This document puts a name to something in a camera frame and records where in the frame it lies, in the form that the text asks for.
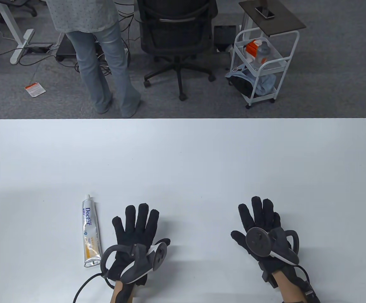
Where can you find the person's left hand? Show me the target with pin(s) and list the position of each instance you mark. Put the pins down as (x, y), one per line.
(129, 246)

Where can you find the person's right hand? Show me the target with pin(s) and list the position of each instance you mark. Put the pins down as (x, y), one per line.
(258, 217)

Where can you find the person's right middle finger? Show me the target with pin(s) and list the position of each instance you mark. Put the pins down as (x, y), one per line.
(257, 211)

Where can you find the person's left little finger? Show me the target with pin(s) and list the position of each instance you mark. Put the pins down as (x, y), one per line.
(118, 227)

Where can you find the person's left thumb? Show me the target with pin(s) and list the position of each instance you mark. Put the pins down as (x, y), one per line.
(166, 242)

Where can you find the person's left middle finger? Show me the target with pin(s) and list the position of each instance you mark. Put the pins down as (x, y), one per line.
(143, 217)

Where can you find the person's right little finger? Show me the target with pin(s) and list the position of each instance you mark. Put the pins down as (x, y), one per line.
(277, 220)

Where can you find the person's right thumb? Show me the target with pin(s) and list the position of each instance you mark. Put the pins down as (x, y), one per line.
(238, 237)

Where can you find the person's right forearm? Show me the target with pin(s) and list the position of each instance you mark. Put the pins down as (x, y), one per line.
(288, 287)

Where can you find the person's left forearm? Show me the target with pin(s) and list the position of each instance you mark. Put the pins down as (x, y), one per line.
(121, 292)

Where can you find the grey controller on right glove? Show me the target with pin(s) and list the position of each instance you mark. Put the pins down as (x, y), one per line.
(261, 242)

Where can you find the grey controller on glove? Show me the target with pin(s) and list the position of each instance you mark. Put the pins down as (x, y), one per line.
(141, 257)
(261, 242)

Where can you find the silver toothpaste tube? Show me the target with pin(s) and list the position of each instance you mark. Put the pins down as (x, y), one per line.
(90, 233)

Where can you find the grey controller on left glove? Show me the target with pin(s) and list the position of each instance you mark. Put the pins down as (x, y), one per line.
(141, 257)

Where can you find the black bag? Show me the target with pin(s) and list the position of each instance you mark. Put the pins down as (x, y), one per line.
(242, 86)

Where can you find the light blue cloth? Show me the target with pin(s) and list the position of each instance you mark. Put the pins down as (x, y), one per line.
(265, 80)

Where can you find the clear plastic bottle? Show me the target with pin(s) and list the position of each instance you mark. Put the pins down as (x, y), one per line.
(265, 52)

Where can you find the orange and white paper packet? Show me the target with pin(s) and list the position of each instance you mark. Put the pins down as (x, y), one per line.
(35, 89)

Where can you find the orange and white box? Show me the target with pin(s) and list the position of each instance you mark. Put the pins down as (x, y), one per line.
(252, 49)

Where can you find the black rolling platform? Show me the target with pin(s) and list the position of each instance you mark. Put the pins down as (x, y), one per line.
(66, 47)

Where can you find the black mesh office chair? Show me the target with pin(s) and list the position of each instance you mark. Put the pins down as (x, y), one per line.
(173, 31)

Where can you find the dark brown side table top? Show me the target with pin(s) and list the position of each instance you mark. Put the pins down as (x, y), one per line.
(274, 22)

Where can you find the black power strip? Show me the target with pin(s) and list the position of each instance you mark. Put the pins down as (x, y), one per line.
(39, 49)

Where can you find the black smartphone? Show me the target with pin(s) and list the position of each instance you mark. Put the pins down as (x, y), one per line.
(264, 12)

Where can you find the white desk leg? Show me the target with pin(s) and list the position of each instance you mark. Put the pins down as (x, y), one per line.
(15, 34)

